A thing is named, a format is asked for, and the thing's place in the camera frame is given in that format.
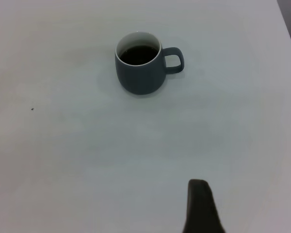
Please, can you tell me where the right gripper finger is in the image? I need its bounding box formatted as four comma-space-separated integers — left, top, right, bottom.
181, 179, 226, 233

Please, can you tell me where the grey ceramic cup with handle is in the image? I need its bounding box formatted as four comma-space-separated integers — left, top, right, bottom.
114, 31, 186, 96

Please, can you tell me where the dark coffee liquid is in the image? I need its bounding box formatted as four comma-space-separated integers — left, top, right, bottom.
118, 45, 159, 66

